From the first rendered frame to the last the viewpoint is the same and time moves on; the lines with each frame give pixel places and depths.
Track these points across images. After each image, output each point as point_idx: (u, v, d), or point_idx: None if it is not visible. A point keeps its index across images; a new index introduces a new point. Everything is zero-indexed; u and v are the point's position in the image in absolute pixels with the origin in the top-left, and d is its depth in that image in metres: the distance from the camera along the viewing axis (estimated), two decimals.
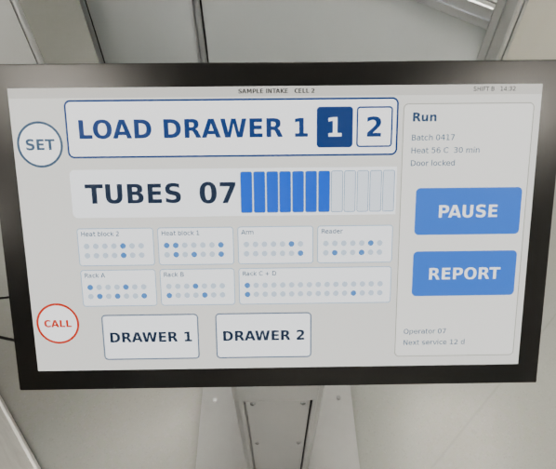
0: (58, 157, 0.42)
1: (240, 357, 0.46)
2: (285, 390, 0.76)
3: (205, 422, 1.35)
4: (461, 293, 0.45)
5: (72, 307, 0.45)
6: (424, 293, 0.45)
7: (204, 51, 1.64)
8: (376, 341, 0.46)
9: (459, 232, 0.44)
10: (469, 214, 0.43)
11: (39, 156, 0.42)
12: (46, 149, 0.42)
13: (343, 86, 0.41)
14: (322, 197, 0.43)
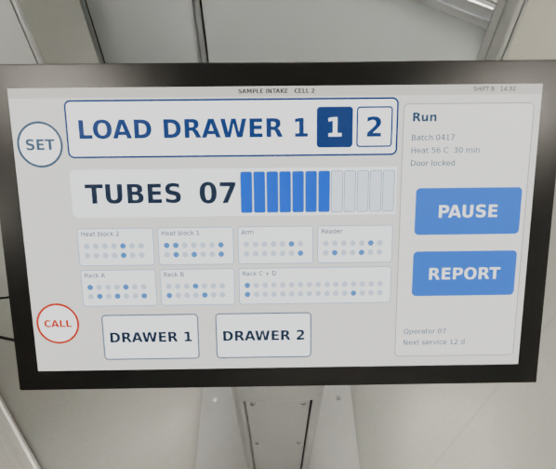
0: (58, 157, 0.42)
1: (240, 357, 0.46)
2: (285, 390, 0.76)
3: (205, 422, 1.35)
4: (461, 293, 0.45)
5: (72, 307, 0.45)
6: (424, 293, 0.45)
7: (204, 51, 1.64)
8: (376, 341, 0.46)
9: (459, 232, 0.44)
10: (469, 214, 0.43)
11: (39, 156, 0.42)
12: (46, 149, 0.42)
13: (343, 86, 0.41)
14: (322, 197, 0.43)
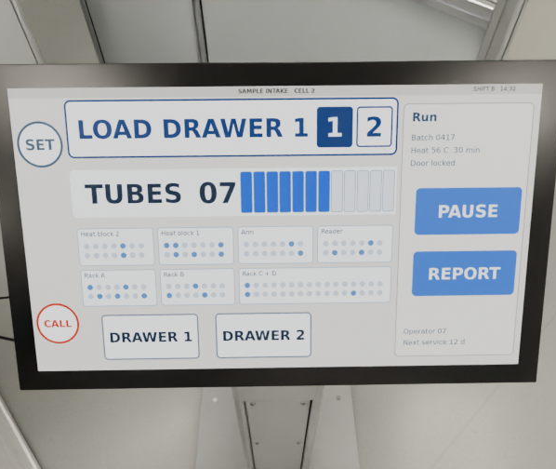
0: (58, 157, 0.42)
1: (240, 357, 0.46)
2: (285, 390, 0.76)
3: (205, 422, 1.35)
4: (461, 293, 0.45)
5: (72, 307, 0.45)
6: (424, 293, 0.45)
7: (204, 51, 1.64)
8: (376, 341, 0.46)
9: (459, 232, 0.44)
10: (469, 214, 0.43)
11: (39, 156, 0.42)
12: (46, 149, 0.42)
13: (343, 86, 0.41)
14: (322, 197, 0.43)
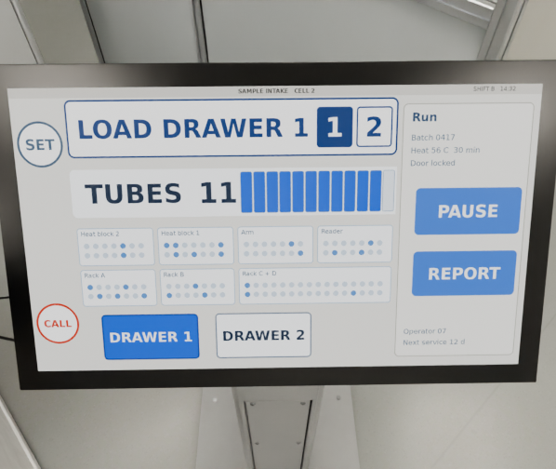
0: (58, 157, 0.42)
1: (240, 357, 0.46)
2: (285, 390, 0.76)
3: (205, 422, 1.35)
4: (461, 293, 0.45)
5: (72, 307, 0.45)
6: (424, 293, 0.45)
7: (204, 51, 1.64)
8: (376, 341, 0.46)
9: (459, 232, 0.44)
10: (469, 214, 0.43)
11: (39, 156, 0.42)
12: (46, 149, 0.42)
13: (343, 86, 0.41)
14: (322, 197, 0.43)
